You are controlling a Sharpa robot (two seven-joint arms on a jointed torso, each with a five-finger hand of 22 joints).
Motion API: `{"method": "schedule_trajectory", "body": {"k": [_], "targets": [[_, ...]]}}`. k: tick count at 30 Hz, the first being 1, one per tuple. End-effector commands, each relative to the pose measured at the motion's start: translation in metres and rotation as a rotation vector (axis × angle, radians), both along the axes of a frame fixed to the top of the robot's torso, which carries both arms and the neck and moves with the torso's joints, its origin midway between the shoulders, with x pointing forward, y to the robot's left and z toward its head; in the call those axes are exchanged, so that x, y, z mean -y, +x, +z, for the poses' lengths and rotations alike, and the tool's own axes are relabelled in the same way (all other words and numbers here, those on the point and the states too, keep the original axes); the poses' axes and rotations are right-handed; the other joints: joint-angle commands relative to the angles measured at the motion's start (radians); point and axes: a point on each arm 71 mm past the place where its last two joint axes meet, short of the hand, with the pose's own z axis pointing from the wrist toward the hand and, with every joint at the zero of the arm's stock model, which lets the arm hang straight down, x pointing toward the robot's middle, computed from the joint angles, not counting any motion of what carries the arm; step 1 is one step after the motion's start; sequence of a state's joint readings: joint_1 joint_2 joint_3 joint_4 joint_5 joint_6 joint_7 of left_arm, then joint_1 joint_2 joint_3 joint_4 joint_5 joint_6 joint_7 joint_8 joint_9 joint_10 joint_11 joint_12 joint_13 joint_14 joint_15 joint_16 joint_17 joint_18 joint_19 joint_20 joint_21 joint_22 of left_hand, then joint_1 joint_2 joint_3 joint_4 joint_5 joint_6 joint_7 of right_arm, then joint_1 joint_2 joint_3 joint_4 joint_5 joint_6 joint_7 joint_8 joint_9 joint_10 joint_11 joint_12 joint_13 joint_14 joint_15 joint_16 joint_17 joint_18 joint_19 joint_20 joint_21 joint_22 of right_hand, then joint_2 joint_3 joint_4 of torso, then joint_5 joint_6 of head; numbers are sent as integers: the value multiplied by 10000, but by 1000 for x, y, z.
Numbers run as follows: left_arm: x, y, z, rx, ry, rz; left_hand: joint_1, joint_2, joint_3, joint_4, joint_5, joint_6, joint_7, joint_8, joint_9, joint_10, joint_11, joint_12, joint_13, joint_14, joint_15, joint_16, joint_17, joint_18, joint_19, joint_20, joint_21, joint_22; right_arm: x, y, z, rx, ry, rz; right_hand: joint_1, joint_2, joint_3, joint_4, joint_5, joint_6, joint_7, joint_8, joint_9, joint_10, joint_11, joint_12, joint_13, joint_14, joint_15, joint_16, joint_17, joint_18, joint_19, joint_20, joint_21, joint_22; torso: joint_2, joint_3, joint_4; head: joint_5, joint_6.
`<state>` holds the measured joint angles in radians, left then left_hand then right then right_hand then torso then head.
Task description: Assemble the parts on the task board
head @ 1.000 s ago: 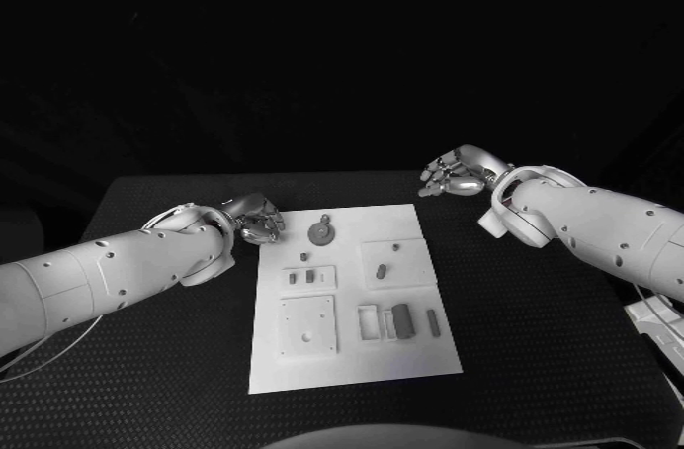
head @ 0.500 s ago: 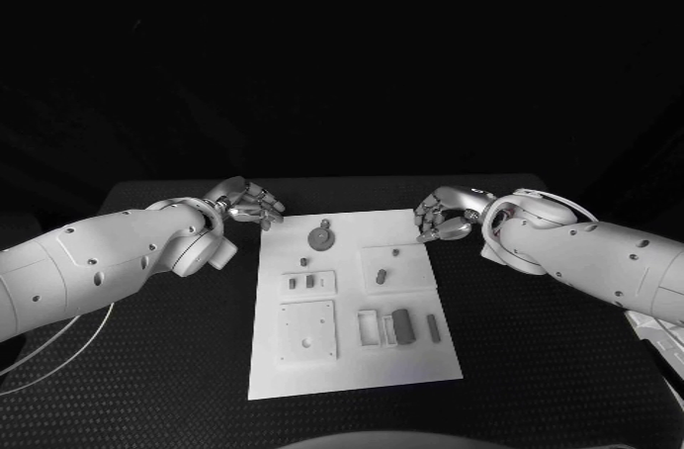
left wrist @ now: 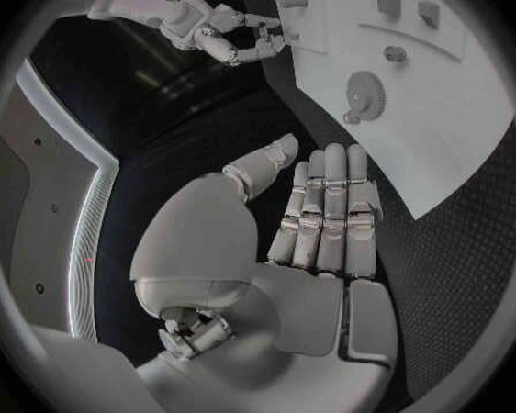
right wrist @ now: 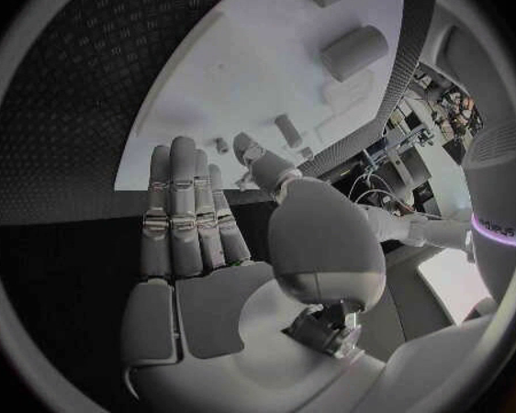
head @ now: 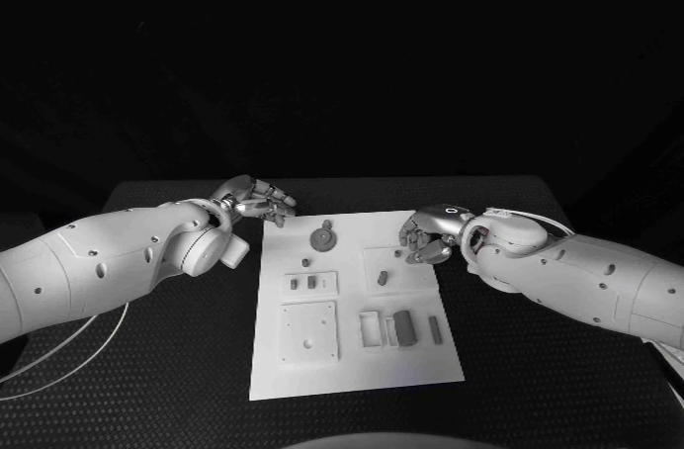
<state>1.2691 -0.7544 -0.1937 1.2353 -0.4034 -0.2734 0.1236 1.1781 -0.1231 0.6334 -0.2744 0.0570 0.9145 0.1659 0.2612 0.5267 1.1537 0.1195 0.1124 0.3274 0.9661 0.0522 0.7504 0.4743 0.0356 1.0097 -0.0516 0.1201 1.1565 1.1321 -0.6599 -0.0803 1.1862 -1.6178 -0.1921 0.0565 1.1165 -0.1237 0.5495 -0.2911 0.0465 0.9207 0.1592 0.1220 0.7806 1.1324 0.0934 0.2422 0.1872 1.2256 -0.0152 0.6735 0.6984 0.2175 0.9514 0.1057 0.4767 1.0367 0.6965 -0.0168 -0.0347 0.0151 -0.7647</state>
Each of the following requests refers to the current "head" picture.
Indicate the long thin grey cylinder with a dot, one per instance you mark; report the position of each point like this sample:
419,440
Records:
435,330

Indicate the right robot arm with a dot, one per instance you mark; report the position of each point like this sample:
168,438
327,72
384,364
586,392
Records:
587,278

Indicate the white task board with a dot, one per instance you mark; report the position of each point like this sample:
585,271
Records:
347,367

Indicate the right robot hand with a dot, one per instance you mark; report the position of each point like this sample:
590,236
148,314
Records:
438,222

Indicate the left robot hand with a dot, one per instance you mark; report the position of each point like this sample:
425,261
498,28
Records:
256,204

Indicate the grey gear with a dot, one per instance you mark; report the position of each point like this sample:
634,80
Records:
323,239

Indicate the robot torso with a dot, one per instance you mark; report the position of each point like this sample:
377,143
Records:
395,441

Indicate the grey block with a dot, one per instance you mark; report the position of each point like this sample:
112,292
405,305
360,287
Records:
311,282

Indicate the large grey cylinder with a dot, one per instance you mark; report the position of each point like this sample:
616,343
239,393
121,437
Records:
405,328

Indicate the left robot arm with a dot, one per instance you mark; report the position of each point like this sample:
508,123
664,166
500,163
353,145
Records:
107,256

